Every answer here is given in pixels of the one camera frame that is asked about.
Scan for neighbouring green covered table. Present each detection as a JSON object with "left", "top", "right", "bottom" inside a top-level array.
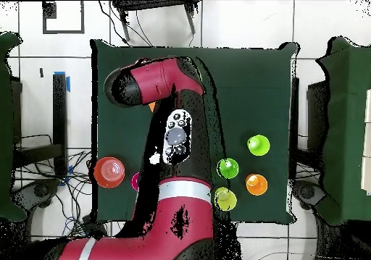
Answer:
[
  {"left": 317, "top": 36, "right": 371, "bottom": 226},
  {"left": 0, "top": 31, "right": 27, "bottom": 222}
]

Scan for black camera tripod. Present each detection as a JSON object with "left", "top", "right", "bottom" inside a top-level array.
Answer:
[{"left": 111, "top": 0, "right": 201, "bottom": 42}]

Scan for black metal stand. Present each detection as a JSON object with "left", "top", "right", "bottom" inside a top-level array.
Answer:
[
  {"left": 289, "top": 77, "right": 328, "bottom": 162},
  {"left": 12, "top": 73, "right": 68, "bottom": 180}
]

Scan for lime green cup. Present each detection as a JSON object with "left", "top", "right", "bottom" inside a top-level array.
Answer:
[{"left": 246, "top": 134, "right": 271, "bottom": 157}]

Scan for yellow cup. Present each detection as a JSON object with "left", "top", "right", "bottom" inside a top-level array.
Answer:
[{"left": 214, "top": 186, "right": 238, "bottom": 212}]

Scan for orange cup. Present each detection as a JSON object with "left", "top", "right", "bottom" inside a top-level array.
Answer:
[{"left": 245, "top": 173, "right": 269, "bottom": 196}]

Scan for small red-orange bowl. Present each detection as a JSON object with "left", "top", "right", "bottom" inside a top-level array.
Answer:
[{"left": 93, "top": 156, "right": 126, "bottom": 189}]

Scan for blue tape strip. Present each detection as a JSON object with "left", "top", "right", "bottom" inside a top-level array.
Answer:
[{"left": 53, "top": 71, "right": 71, "bottom": 93}]

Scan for grey square frame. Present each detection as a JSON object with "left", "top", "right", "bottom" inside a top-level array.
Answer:
[{"left": 42, "top": 0, "right": 86, "bottom": 35}]

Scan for dark green tablecloth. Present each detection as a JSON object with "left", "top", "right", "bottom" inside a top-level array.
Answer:
[{"left": 90, "top": 38, "right": 299, "bottom": 224}]

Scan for red cup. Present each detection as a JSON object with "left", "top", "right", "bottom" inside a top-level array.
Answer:
[{"left": 130, "top": 172, "right": 141, "bottom": 193}]

